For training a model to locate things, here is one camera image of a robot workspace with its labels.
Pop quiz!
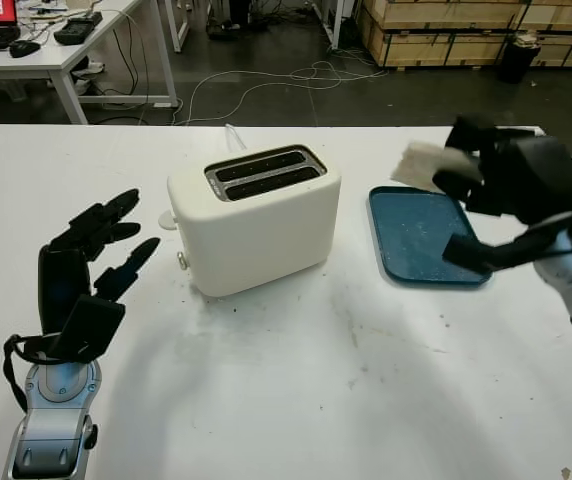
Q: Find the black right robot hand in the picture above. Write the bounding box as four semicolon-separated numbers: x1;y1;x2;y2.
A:
433;115;572;229

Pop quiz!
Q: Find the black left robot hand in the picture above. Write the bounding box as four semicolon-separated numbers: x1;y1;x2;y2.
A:
37;187;161;336

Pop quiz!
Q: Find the slice of bread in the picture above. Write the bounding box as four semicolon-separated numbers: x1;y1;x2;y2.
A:
390;141;477;192

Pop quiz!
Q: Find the blue rectangular tray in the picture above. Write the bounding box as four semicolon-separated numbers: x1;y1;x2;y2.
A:
368;185;493;290

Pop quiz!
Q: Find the white two-slot toaster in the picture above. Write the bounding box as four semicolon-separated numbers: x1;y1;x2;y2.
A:
166;144;342;297

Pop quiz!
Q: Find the black trash bin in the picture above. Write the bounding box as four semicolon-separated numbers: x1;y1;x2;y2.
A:
495;32;542;85

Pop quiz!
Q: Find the white office desk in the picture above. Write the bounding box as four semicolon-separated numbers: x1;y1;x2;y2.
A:
0;0;180;125

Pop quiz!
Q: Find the black computer mouse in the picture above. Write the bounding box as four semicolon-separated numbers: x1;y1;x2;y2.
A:
8;40;42;57

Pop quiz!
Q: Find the black handheld controller device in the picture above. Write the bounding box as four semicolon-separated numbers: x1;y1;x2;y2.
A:
53;12;104;45

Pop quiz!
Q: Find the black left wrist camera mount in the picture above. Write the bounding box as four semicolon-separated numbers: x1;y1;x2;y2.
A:
15;293;127;364

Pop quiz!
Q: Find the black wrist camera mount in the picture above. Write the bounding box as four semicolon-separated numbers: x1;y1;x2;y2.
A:
441;207;572;275
15;293;127;364

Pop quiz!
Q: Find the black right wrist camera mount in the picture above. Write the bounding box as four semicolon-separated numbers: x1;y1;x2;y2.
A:
441;207;572;275

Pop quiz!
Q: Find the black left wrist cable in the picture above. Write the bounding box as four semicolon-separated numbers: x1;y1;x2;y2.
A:
3;334;32;414

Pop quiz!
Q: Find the white cable on floor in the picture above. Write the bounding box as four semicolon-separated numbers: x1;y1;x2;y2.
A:
173;59;390;126

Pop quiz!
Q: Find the white toaster power cord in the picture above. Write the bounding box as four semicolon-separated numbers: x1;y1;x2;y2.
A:
224;123;250;151

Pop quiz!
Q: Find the white table frame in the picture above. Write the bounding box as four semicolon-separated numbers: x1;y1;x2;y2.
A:
165;0;360;51

